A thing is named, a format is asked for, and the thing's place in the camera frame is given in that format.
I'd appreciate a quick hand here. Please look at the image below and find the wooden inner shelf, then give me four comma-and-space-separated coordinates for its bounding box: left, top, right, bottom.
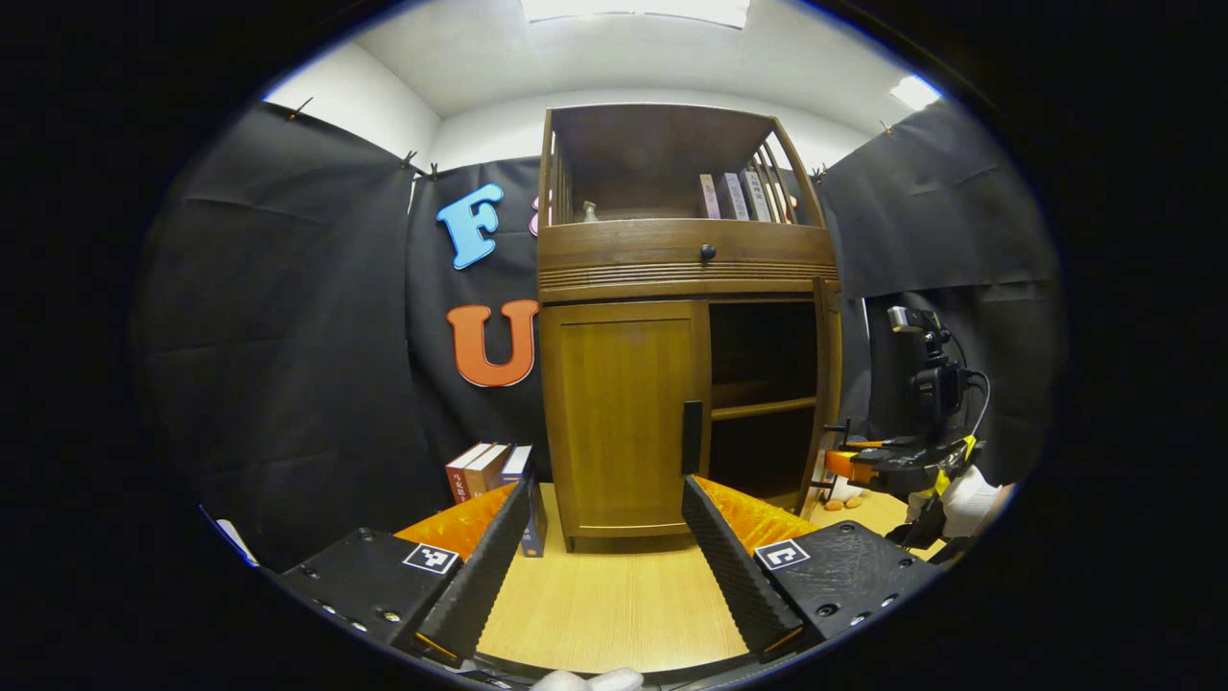
712, 396, 818, 421

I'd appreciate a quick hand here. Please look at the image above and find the black door handle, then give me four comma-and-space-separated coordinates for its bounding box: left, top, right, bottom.
681, 400, 704, 476
822, 417, 853, 490

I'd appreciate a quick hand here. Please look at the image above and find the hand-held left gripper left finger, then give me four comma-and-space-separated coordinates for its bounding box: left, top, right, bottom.
278, 475, 534, 663

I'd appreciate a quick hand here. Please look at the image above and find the black cable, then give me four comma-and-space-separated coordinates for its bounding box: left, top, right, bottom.
945, 331, 991, 438

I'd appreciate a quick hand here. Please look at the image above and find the wooden cabinet door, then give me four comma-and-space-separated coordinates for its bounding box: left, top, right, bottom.
540, 299, 713, 538
796, 278, 845, 519

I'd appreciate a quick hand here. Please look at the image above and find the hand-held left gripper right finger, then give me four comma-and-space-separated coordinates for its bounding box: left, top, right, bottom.
681, 474, 946, 663

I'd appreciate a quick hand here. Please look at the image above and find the dark blue book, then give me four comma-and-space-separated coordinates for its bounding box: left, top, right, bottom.
501, 445, 548, 558

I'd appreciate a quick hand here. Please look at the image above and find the red and white book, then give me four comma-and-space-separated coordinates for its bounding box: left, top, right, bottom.
445, 442, 492, 505

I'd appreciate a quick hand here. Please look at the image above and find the ceiling light panel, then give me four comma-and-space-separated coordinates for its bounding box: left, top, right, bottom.
521, 0, 751, 30
889, 75, 943, 111

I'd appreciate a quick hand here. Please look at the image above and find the wooden double-door shoe cabinet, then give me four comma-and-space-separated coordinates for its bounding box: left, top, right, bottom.
535, 103, 845, 553

